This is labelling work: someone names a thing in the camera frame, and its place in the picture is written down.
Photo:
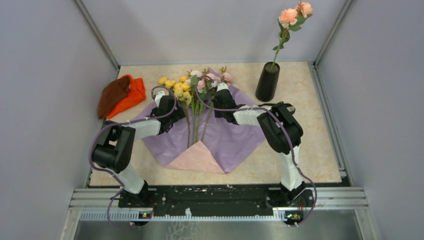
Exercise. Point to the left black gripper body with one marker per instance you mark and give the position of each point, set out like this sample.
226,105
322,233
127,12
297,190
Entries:
177,114

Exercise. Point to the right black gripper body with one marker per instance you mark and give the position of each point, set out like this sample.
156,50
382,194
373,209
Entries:
219,111

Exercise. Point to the pink and white flower bunch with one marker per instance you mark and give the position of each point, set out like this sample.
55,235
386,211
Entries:
203,89

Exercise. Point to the purple wrapping paper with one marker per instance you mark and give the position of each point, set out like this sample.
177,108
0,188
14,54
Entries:
229,144

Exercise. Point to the pink wrapping paper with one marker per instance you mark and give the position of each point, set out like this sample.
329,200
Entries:
196,158

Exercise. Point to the black ribbon with gold lettering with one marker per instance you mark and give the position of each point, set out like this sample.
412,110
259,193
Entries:
291,109

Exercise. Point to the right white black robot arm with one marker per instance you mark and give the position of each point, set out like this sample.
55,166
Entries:
281,130

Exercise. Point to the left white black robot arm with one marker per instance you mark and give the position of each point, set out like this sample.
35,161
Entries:
111,151

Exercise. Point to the black vase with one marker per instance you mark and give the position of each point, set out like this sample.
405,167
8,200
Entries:
267,83

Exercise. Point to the peach flower stem in vase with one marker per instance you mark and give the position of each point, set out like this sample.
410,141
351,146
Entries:
290,20

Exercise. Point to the yellow rose bunch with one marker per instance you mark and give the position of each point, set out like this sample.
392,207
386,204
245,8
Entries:
182,89

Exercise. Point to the orange cloth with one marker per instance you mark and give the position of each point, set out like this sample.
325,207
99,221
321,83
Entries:
135,94

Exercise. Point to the brown cloth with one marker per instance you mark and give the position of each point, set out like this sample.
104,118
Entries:
111,95

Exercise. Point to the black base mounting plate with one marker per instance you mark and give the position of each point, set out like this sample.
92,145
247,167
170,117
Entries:
272,195

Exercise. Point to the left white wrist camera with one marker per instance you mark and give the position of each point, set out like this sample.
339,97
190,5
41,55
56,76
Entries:
158,96

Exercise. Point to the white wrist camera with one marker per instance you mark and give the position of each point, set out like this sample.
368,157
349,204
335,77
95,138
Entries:
221,86
158,96

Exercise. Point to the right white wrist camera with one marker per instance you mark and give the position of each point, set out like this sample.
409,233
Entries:
221,86

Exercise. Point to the right aluminium frame post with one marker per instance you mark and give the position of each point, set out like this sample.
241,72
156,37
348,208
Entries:
333,31

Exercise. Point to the aluminium front rail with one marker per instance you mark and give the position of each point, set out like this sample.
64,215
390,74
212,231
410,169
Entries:
102,204

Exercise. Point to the aluminium corner frame post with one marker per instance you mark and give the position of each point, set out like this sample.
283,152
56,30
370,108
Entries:
94,29

